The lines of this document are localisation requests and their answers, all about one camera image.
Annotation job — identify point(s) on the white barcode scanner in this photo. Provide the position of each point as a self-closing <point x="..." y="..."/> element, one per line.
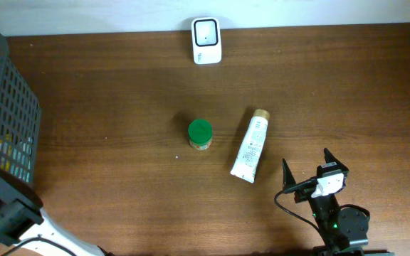
<point x="206" y="40"/>

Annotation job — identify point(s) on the white cream tube gold cap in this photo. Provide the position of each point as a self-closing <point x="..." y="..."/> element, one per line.
<point x="251" y="147"/>

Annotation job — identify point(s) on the green lid jar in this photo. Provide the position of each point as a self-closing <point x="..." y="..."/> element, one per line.
<point x="200" y="134"/>

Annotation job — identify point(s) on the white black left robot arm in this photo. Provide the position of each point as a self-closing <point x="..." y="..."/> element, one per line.
<point x="25" y="224"/>

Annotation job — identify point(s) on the grey plastic mesh basket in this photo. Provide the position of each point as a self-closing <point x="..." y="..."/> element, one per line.
<point x="20" y="111"/>

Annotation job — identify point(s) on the mint green tissue packet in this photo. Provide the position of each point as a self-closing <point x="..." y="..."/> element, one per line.
<point x="21" y="156"/>

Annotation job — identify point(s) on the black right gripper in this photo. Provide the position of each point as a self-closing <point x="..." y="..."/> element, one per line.
<point x="289" y="179"/>

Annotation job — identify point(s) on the yellow snack packet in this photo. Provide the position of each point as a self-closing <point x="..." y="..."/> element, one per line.
<point x="6" y="153"/>

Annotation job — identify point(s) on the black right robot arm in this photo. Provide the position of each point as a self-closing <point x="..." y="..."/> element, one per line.
<point x="342" y="228"/>

